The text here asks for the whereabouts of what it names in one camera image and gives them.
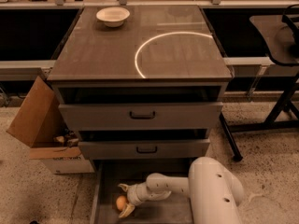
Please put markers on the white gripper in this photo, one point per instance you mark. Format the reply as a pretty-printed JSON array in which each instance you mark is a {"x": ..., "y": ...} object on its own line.
[{"x": 135, "y": 195}]

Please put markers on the orange fruit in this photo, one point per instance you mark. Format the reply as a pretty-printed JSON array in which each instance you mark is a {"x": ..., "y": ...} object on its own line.
[{"x": 121, "y": 202}]

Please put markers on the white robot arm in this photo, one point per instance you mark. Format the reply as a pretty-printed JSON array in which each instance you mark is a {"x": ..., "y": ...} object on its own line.
[{"x": 214, "y": 192}]

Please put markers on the bottom open grey drawer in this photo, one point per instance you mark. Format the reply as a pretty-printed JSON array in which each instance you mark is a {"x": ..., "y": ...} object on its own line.
[{"x": 176, "y": 209}]

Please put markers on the middle grey drawer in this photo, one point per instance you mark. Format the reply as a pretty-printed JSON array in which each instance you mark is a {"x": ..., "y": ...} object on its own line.
[{"x": 116, "y": 150}]

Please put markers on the top grey drawer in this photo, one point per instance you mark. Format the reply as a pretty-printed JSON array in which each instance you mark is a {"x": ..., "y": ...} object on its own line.
[{"x": 123, "y": 117}]

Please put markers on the grey drawer cabinet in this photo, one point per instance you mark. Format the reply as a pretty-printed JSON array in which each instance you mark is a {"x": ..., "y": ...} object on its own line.
[{"x": 161, "y": 54}]

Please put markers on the open cardboard box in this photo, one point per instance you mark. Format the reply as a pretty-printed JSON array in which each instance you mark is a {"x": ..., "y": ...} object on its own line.
[{"x": 40, "y": 126}]

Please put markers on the white bowl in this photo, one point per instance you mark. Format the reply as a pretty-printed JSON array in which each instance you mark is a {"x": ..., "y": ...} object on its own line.
[{"x": 113, "y": 16}]

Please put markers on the black stand with tray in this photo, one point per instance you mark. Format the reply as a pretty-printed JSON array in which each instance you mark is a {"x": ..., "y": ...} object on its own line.
[{"x": 280, "y": 34}]

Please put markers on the black middle drawer handle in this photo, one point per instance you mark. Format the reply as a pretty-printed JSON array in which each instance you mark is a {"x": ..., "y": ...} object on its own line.
[{"x": 146, "y": 150}]

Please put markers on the black drawer handle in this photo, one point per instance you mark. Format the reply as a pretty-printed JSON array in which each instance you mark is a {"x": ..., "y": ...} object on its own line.
[
  {"x": 150, "y": 115},
  {"x": 146, "y": 150}
]

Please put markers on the black top drawer handle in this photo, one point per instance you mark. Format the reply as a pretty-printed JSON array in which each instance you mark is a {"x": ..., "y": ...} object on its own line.
[{"x": 150, "y": 115}]

